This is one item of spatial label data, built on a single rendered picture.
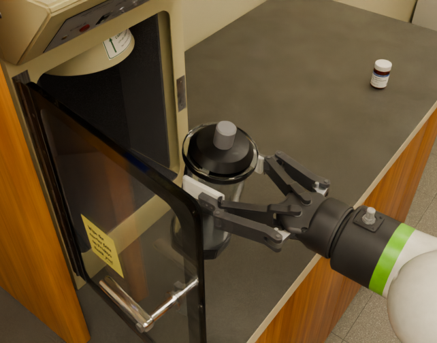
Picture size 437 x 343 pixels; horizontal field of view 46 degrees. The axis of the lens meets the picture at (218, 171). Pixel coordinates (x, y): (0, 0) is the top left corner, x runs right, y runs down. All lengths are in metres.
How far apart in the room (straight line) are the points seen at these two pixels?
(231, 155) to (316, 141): 0.58
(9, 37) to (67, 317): 0.42
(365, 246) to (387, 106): 0.83
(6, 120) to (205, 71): 0.98
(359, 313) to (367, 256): 1.47
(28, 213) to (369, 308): 1.65
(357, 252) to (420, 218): 1.86
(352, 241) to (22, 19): 0.44
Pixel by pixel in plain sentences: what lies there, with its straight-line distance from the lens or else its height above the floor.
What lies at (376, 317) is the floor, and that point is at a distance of 2.10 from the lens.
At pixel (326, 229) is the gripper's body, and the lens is 0.65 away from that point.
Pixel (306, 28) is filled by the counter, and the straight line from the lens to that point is 1.74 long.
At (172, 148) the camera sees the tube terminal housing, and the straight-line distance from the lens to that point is 1.03.
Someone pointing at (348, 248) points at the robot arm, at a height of 1.24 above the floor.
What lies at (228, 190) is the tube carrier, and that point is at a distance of 0.72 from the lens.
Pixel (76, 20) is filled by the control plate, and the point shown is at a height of 1.46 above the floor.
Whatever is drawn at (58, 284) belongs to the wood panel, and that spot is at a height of 1.12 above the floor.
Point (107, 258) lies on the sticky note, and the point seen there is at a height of 1.15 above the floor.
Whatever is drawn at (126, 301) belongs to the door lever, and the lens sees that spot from 0.62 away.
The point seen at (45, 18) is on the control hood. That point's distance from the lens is 0.55.
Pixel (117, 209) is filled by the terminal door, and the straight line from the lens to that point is 0.61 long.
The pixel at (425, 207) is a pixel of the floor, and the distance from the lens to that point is 2.55.
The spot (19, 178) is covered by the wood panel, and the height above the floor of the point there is 1.32.
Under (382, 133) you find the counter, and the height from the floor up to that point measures 0.94.
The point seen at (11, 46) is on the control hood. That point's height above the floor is 1.44.
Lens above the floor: 1.72
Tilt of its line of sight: 43 degrees down
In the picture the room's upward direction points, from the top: straight up
